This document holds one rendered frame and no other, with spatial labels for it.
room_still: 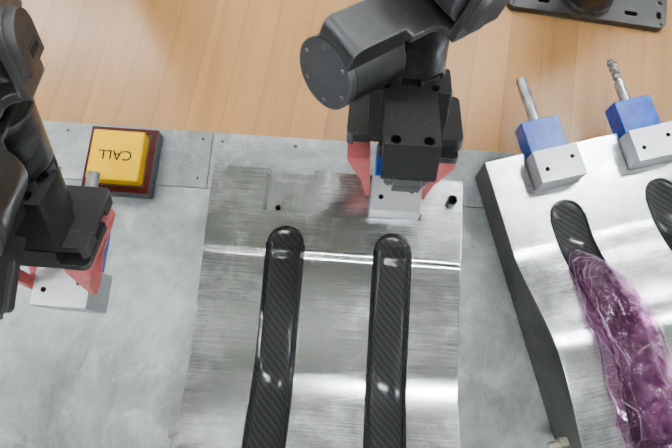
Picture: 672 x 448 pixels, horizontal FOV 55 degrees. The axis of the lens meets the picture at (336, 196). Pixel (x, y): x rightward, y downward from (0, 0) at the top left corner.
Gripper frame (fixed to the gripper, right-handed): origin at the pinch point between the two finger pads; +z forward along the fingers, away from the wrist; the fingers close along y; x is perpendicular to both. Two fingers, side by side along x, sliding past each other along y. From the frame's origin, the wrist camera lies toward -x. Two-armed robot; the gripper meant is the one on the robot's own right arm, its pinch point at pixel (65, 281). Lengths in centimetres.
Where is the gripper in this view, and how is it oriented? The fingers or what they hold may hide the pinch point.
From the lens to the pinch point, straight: 62.6
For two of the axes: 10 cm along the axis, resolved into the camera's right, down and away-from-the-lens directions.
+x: 0.6, -7.2, 7.0
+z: -0.4, 6.9, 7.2
